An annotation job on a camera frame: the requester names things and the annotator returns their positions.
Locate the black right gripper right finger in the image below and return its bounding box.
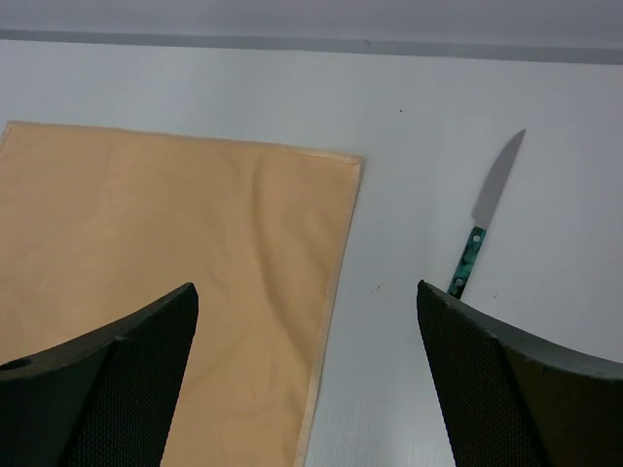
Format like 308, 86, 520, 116
417, 281, 622, 466

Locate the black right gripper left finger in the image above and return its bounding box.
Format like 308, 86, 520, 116
1, 283, 199, 466

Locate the peach cloth napkin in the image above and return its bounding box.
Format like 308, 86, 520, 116
1, 122, 362, 466

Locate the knife with green handle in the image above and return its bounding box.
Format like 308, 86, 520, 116
447, 129, 526, 299

